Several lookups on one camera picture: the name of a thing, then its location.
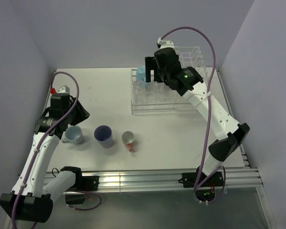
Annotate light blue faceted mug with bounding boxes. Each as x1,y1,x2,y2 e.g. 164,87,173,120
136,66,146,83

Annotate clear glass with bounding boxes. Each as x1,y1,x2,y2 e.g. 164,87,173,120
133,80,147,95
147,82,166,100

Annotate purple tumbler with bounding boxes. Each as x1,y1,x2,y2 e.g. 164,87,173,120
94,125,113,148

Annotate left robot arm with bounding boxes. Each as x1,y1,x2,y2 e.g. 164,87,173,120
0,93,90,224

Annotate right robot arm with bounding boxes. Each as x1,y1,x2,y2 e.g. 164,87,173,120
145,47,250,190

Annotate pale blue teacup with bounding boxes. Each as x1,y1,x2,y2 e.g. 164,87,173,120
61,126,85,145

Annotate clear acrylic plate holder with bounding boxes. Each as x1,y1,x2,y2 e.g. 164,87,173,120
174,46,210,82

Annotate orange espresso cup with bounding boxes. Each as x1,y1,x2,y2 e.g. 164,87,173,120
122,131,135,152

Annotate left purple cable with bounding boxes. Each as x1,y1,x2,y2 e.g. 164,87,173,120
11,72,102,229

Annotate purple cable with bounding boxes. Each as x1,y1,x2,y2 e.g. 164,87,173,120
157,26,227,205
11,72,102,229

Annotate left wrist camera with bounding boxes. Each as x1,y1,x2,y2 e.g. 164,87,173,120
50,85,70,95

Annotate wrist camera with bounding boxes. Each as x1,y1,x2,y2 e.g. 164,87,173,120
50,85,70,95
157,37,174,49

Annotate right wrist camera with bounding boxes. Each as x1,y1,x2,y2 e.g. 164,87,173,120
157,37,174,49

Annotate white wire dish rack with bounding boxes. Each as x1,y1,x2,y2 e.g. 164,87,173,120
131,68,196,115

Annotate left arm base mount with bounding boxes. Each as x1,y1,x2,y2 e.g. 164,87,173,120
65,176,99,205

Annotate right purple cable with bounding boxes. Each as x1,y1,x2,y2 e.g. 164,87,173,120
157,26,227,205

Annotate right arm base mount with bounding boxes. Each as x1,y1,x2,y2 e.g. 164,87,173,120
178,171,225,205

